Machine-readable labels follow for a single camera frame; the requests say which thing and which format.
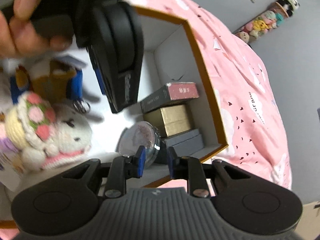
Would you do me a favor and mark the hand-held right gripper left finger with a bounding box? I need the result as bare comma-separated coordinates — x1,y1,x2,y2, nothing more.
64,145,146,198

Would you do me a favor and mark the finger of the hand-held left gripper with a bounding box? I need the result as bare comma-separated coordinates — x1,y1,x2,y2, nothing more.
87,47,111,99

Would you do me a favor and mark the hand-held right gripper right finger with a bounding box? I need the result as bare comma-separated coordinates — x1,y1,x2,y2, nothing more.
167,145,248,198

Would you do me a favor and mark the dark grey gift box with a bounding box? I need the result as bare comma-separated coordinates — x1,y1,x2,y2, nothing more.
163,128,208,159

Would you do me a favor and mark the round glass compact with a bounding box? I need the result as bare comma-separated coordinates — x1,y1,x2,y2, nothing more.
117,121,161,171

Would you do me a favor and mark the gold gift box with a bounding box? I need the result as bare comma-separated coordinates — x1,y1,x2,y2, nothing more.
143,104,195,138

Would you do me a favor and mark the brown fox plush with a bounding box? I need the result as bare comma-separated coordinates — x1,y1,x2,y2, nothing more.
7,54,91,114

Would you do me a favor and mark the white crochet bunny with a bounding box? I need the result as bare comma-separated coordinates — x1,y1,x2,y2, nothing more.
0,91,93,172

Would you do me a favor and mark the dark printed card box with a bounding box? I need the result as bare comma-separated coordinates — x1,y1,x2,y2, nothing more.
139,81,200,114

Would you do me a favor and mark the orange cardboard box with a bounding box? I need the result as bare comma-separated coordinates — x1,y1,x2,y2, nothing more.
0,0,229,193

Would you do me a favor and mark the person's left hand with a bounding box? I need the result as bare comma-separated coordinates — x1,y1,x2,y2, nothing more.
0,0,73,59

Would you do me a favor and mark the pink cloud print duvet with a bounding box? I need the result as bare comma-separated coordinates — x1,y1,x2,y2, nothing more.
125,0,293,191

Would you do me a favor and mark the clear tube of plush toys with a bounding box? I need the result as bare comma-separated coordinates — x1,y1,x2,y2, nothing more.
234,1,292,43

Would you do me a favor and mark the brown cardboard box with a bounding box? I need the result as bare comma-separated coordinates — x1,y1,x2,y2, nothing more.
300,200,320,240

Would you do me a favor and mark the panda plush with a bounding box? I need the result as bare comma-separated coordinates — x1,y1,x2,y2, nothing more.
278,0,300,18

